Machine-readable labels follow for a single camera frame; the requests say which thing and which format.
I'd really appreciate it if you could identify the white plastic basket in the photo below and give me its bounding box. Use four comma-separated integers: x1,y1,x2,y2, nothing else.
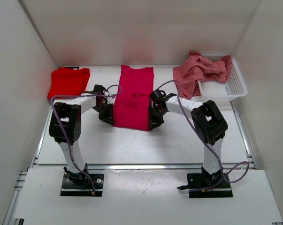
199,57,247,102

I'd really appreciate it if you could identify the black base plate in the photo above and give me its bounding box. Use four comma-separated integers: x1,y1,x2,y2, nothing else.
177,173,233,198
60,172,104,197

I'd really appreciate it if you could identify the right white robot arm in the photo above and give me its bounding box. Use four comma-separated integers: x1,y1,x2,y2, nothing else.
148,89,228,188

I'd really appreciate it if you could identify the red t shirt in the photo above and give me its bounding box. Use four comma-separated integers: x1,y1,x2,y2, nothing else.
47,67,90,99

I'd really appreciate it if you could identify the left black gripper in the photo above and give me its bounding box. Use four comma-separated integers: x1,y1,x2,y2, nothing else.
92,102,115,125

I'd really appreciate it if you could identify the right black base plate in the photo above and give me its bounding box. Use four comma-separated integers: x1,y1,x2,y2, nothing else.
177,173,233,198

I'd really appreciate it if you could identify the magenta t shirt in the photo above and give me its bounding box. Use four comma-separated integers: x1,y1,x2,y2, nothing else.
113,65,154,131

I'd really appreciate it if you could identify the light pink t shirt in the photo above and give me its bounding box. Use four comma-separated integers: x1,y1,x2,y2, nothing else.
173,51,233,99

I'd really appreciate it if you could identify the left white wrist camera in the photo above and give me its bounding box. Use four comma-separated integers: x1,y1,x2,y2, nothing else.
106,93,115,99

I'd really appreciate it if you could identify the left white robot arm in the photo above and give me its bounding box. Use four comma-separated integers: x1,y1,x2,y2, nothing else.
49,85,115,188

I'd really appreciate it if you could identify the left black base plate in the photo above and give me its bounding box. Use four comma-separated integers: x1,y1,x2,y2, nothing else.
60,172,104,197

